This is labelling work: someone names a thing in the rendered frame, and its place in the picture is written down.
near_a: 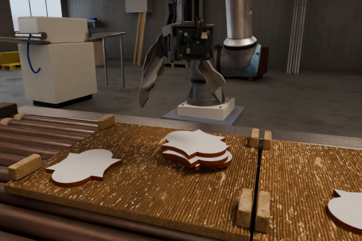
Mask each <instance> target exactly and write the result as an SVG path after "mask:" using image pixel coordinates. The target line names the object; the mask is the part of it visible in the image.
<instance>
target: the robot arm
mask: <svg viewBox="0 0 362 241"><path fill-rule="evenodd" d="M170 1H173V3H169V4H168V7H167V10H166V15H165V19H164V24H163V27H162V33H161V34H160V35H159V36H158V38H157V40H156V42H155V43H154V44H153V45H152V46H151V47H150V48H149V50H148V52H147V54H146V57H145V61H144V66H143V72H142V78H141V84H140V90H139V103H140V107H141V108H142V107H143V106H144V105H145V103H146V101H147V100H148V97H149V92H150V90H151V89H152V88H153V87H154V85H155V81H156V79H157V78H158V77H159V76H161V75H162V74H163V73H164V71H165V65H164V60H165V58H163V56H165V57H167V58H168V59H170V62H175V61H181V60H186V62H190V75H191V85H190V89H189V93H188V95H187V103H188V104H189V105H193V106H198V107H211V106H216V105H221V104H223V103H224V102H225V96H224V93H223V90H222V87H221V86H223V85H224V84H225V79H224V78H223V76H239V77H246V76H254V75H256V74H257V69H258V66H259V60H260V53H261V45H259V44H257V41H256V38H255V37H254V36H253V35H252V0H226V19H227V38H226V40H225V41H224V46H220V43H219V42H214V25H206V24H205V23H204V20H203V18H201V0H170ZM201 19H202V22H201ZM211 35H212V43H211Z"/></svg>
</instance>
